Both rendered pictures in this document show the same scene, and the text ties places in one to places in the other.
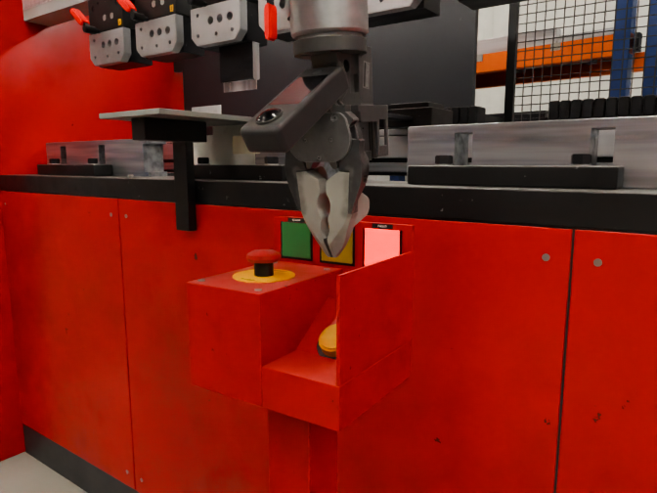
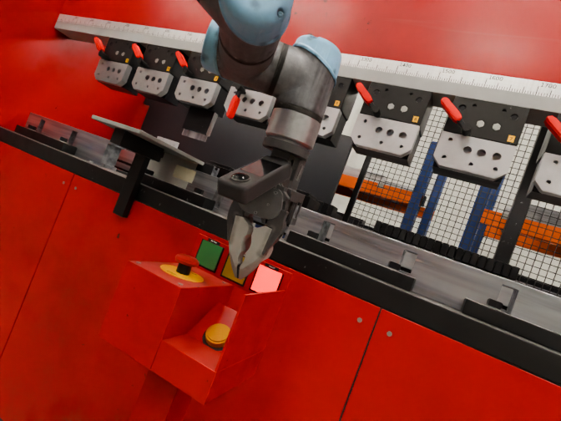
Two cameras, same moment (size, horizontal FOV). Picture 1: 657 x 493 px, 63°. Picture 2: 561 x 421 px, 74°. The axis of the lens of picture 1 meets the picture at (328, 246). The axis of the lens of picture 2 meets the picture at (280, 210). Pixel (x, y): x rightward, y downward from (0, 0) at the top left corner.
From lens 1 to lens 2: 0.08 m
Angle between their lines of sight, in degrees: 15
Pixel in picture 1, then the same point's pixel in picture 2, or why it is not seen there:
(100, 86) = (88, 91)
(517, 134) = (361, 235)
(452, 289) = (294, 320)
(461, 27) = (338, 156)
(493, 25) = not seen: hidden behind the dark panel
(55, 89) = (54, 79)
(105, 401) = not seen: outside the picture
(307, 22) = (281, 129)
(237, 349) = (147, 321)
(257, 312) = (174, 300)
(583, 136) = (398, 252)
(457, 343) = (285, 358)
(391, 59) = not seen: hidden behind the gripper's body
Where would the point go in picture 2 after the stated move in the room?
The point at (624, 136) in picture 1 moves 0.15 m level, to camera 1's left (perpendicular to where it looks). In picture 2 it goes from (421, 261) to (361, 237)
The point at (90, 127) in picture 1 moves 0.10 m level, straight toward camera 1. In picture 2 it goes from (68, 114) to (69, 114)
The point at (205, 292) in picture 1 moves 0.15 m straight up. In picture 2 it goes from (139, 272) to (177, 177)
